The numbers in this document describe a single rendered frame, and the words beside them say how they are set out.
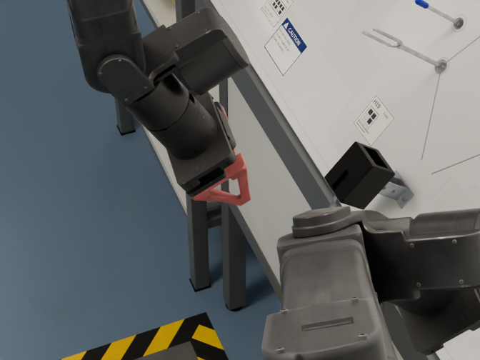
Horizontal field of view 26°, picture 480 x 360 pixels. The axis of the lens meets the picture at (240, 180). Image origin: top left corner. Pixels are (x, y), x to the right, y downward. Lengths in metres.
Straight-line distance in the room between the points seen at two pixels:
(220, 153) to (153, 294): 1.34
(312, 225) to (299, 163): 0.74
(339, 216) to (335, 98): 0.71
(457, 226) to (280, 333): 0.39
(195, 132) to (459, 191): 0.36
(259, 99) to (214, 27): 0.57
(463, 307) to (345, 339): 0.51
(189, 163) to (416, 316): 0.32
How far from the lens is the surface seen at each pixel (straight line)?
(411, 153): 1.31
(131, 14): 0.93
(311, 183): 1.42
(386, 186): 1.27
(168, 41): 0.99
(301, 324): 0.36
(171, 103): 1.01
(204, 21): 0.99
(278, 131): 1.49
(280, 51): 1.53
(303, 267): 0.64
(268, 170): 1.73
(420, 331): 0.85
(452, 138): 1.28
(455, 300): 0.84
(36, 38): 3.06
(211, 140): 1.06
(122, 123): 2.70
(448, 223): 0.74
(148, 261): 2.43
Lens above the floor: 1.88
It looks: 46 degrees down
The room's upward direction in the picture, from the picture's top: straight up
